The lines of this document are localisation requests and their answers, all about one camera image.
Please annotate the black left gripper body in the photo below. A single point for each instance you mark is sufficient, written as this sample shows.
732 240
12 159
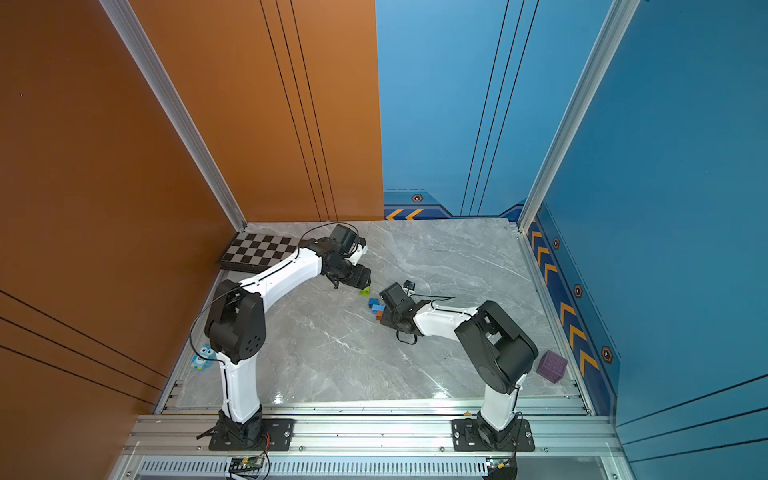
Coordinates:
351 274

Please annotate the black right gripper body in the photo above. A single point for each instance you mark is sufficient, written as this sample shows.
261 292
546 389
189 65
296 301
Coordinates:
391 320

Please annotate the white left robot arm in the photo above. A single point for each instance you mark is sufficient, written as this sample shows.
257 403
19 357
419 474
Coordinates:
236 330

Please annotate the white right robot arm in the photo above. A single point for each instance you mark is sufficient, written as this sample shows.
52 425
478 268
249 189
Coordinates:
501 353

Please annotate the black white checkerboard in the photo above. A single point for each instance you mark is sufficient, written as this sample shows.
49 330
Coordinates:
255 252

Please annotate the purple cube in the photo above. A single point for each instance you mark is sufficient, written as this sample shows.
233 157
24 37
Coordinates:
552 366

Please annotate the blue owl toy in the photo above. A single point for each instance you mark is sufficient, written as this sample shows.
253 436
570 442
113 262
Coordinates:
204 358

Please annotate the right circuit board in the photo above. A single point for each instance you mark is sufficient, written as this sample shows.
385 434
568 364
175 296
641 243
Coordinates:
502 468

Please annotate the circuit board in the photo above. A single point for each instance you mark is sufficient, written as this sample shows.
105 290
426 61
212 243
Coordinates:
251 467
502 468

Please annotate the left circuit board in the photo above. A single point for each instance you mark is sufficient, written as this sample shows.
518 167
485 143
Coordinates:
251 467

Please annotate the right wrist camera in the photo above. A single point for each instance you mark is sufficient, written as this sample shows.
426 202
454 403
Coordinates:
395 298

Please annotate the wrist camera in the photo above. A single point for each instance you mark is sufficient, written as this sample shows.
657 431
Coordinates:
348 243
395 298

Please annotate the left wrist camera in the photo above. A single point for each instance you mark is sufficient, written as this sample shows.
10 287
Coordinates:
348 243

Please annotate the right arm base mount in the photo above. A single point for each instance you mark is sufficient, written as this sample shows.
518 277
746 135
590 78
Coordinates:
477 435

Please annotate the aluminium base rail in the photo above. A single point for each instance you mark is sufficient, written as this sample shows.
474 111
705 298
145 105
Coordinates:
394 439

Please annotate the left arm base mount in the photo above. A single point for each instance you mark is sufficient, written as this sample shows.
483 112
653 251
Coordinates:
258 434

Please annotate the aluminium corner post left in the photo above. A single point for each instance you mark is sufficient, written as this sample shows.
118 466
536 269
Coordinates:
138 44

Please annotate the aluminium corner post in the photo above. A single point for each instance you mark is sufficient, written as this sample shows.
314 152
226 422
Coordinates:
138 44
601 55

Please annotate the aluminium corner post right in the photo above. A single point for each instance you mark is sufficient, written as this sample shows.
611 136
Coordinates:
601 55

